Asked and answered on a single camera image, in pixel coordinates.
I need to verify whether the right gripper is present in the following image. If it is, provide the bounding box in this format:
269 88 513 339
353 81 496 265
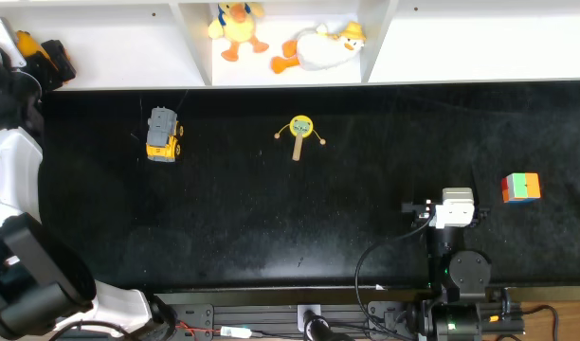
401 165 492 234

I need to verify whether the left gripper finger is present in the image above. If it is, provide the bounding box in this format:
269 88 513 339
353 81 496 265
41 39 78 91

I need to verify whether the yellow rubber duck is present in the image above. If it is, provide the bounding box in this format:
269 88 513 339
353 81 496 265
15 29 71 72

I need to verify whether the many-coloured puzzle cube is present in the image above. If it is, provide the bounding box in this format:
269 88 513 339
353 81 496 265
500 171 542 205

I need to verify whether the grey and yellow toy truck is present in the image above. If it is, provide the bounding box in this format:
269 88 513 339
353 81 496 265
145 106 186 164

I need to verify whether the yellow rattle drum toy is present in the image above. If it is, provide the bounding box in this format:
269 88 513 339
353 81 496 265
273 115 328 163

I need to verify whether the yellow plush duck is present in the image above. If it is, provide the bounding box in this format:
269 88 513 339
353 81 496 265
208 2 271 63

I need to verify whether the white shelf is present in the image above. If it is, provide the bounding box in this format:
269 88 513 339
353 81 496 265
0 0 580 93

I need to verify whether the white plush duck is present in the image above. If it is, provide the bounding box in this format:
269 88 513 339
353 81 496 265
269 21 368 76

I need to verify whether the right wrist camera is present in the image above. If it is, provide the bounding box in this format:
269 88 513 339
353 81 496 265
428 187 477 230

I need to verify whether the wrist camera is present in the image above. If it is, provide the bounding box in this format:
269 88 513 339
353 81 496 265
428 187 477 230
0 17 27 70

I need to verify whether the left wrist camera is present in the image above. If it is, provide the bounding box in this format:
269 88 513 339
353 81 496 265
0 17 27 70

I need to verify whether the black power cable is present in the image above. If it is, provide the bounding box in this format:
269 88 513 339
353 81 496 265
520 304 560 341

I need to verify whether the mounting rail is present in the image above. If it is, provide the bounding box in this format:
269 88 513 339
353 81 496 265
150 302 528 341

